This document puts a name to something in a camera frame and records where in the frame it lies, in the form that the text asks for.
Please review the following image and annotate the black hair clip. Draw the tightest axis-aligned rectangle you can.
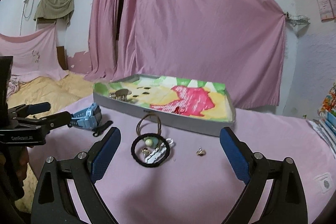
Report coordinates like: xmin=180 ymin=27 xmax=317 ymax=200
xmin=93 ymin=121 xmax=113 ymax=137

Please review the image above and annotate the blue smart watch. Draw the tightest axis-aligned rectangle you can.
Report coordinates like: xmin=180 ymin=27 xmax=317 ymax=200
xmin=70 ymin=103 xmax=102 ymax=131

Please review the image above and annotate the black hair tie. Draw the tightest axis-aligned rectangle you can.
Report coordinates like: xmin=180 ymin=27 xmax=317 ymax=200
xmin=130 ymin=132 xmax=172 ymax=168

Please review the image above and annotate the gold red stone earring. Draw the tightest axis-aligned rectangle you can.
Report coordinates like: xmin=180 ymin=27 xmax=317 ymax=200
xmin=142 ymin=148 xmax=150 ymax=157

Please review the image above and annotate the brown hair tie with beads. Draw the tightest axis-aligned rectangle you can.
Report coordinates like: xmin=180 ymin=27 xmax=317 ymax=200
xmin=136 ymin=113 xmax=161 ymax=148

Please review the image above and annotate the white chain hair clip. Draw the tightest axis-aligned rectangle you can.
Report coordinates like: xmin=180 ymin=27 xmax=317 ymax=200
xmin=144 ymin=143 xmax=167 ymax=164

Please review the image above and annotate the beige claw hair clip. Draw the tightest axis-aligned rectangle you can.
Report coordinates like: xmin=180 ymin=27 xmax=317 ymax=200
xmin=109 ymin=89 xmax=131 ymax=101

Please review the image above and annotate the person's left hand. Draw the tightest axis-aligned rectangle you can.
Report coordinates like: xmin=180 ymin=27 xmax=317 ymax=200
xmin=13 ymin=147 xmax=29 ymax=186

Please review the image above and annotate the yellow blanket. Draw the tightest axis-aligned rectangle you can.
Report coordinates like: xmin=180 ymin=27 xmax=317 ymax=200
xmin=7 ymin=72 xmax=93 ymax=213

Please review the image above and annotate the pink sheet on bed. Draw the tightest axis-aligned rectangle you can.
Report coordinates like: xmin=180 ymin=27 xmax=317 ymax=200
xmin=1 ymin=24 xmax=68 ymax=97

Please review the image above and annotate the pink table cloth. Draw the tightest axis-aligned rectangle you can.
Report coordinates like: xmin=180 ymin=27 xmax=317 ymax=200
xmin=27 ymin=93 xmax=336 ymax=224

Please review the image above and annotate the grey tray with colourful liner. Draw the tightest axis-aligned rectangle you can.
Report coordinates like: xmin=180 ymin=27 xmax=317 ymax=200
xmin=93 ymin=74 xmax=236 ymax=137

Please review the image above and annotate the narrow pink curtain left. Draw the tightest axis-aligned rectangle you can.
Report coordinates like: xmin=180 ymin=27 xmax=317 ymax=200
xmin=85 ymin=0 xmax=120 ymax=81

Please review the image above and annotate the stack of books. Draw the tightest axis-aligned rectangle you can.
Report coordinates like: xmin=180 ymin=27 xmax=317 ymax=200
xmin=307 ymin=82 xmax=336 ymax=157

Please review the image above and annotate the olive green hanging cloth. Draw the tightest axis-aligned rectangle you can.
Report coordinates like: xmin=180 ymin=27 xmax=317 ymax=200
xmin=34 ymin=0 xmax=75 ymax=25

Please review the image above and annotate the large pink curtain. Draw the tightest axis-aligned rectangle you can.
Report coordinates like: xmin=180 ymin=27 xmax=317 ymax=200
xmin=113 ymin=0 xmax=285 ymax=109

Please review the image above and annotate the wire wall shelf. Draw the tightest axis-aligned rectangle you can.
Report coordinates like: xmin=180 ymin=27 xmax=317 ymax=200
xmin=284 ymin=12 xmax=310 ymax=27

